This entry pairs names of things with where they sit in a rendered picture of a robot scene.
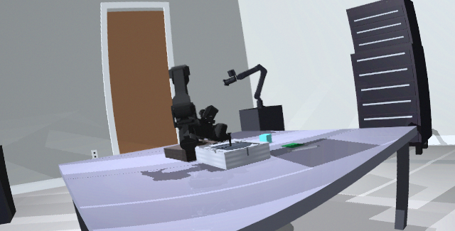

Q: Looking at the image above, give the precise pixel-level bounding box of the teal block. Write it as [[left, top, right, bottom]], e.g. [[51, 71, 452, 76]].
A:
[[259, 134, 272, 144]]

